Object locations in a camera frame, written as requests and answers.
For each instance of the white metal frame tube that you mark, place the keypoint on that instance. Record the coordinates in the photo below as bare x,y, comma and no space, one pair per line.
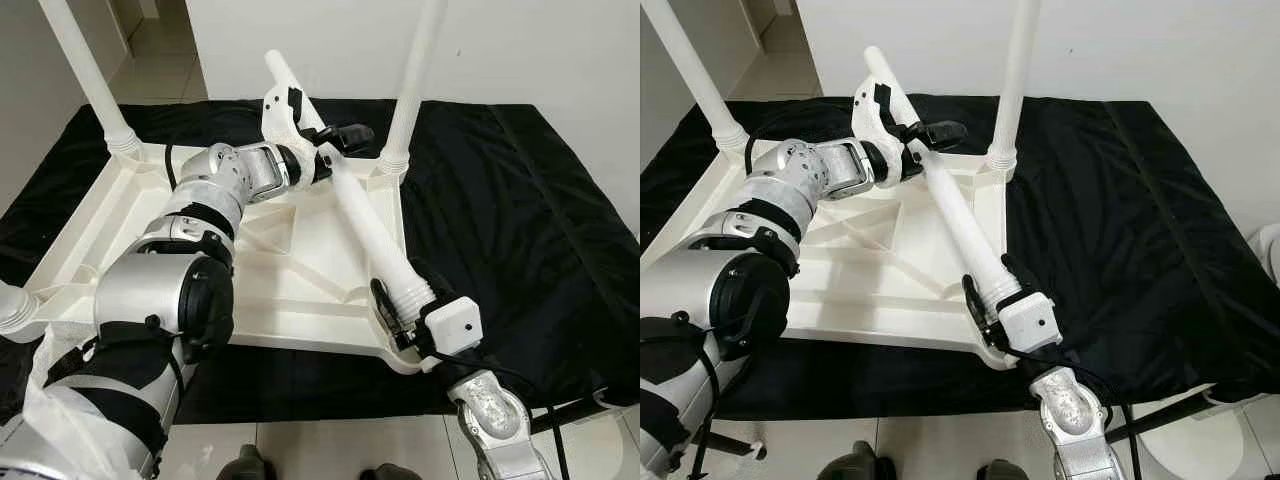
1235,402
615,402

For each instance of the black table cloth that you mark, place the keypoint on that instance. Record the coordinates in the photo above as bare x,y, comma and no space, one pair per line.
520,250
1150,250

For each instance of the white crumpled plastic wrap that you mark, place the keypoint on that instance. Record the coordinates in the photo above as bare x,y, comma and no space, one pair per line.
50,400

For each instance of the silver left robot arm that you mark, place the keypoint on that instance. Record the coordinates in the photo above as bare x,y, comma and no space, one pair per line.
150,290
700,290

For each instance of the white floor fan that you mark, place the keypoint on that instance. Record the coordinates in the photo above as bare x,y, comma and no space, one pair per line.
1270,248

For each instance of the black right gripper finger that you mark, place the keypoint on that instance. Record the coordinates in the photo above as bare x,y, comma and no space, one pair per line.
432,280
1017,272
383,308
975,302

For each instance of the white plastic table leg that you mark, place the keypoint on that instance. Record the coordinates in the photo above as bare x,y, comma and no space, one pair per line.
700,80
950,200
15,312
85,70
360,215
1015,70
415,70

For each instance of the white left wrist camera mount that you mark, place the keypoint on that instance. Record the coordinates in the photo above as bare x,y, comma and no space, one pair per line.
870,112
275,115

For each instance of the white plastic table top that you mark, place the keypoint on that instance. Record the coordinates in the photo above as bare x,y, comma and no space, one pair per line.
900,290
290,290

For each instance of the grey robot left foot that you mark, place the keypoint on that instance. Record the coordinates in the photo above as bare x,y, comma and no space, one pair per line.
850,463
245,465

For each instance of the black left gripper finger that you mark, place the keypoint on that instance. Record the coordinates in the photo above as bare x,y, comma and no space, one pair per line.
945,132
350,135

